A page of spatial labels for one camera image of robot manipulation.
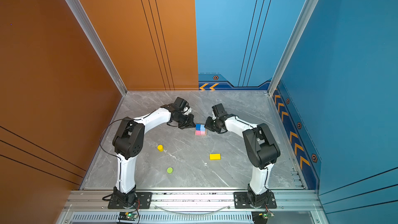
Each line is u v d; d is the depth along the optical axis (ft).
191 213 2.33
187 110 2.78
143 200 2.43
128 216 2.31
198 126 3.09
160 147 2.92
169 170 2.68
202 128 3.05
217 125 2.41
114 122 1.86
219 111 2.54
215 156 2.88
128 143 1.78
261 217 2.30
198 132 3.13
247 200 2.19
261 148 1.63
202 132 3.08
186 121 2.78
